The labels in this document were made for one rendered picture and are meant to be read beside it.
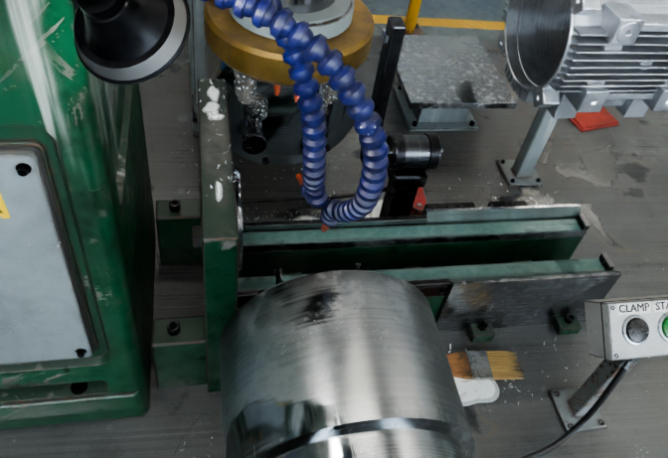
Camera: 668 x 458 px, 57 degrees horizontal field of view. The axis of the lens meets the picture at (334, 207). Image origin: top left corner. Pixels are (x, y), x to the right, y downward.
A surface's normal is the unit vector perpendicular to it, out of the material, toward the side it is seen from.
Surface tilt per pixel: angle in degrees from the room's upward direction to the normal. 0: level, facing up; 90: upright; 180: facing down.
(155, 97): 0
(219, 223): 0
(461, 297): 90
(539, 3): 83
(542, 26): 61
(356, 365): 2
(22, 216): 90
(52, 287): 90
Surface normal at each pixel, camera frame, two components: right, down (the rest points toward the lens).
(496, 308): 0.17, 0.72
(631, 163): 0.13, -0.69
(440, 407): 0.62, -0.60
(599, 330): -0.98, 0.04
